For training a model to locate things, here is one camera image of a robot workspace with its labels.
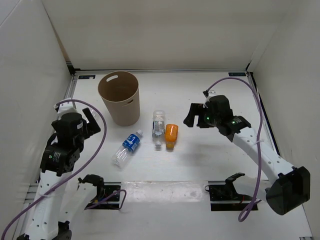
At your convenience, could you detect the brown round bin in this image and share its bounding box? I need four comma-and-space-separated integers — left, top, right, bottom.
97, 71, 140, 127

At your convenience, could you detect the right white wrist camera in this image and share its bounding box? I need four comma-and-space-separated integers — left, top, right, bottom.
202, 89, 216, 108

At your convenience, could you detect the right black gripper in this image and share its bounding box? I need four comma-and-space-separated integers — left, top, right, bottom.
183, 103, 220, 129

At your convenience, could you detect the left blue corner label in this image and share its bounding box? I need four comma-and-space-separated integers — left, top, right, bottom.
78, 75, 96, 80

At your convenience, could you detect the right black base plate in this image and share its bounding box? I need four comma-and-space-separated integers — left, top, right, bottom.
204, 182, 252, 212

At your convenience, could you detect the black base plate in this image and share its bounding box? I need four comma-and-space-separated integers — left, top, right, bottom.
204, 182, 252, 212
86, 182, 121, 210

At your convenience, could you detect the aluminium frame rail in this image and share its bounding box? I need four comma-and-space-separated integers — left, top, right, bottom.
64, 74, 78, 99
246, 71, 280, 155

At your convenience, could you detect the left aluminium frame rail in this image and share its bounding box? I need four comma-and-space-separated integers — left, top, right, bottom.
64, 74, 78, 99

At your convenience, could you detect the green label clear bottle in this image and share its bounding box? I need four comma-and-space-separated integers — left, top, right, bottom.
152, 110, 166, 149

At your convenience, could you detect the orange plastic bottle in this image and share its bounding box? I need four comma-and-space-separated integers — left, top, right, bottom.
164, 123, 179, 150

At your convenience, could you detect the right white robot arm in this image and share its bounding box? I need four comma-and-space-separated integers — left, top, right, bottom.
183, 95, 311, 216

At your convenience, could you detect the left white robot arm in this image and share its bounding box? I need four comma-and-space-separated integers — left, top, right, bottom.
18, 107, 105, 240

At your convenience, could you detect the clear unlabelled plastic bottle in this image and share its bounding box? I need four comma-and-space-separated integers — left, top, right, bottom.
90, 108, 97, 118

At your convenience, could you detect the right blue corner label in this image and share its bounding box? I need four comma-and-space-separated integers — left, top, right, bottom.
228, 72, 246, 77

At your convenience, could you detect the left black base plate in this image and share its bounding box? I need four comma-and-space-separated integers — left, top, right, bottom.
86, 182, 121, 210

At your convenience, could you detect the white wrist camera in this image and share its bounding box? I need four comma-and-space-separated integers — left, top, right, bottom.
53, 98, 78, 120
202, 89, 216, 108

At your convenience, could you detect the blue label plastic bottle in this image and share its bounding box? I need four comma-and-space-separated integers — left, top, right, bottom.
111, 129, 143, 169

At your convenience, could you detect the blue corner label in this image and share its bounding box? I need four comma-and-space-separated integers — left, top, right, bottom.
228, 72, 246, 77
78, 75, 96, 80

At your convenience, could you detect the right aluminium frame rail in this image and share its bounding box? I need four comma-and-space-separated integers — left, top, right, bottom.
246, 71, 280, 155

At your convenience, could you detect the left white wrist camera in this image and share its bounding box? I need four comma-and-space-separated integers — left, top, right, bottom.
53, 98, 78, 120

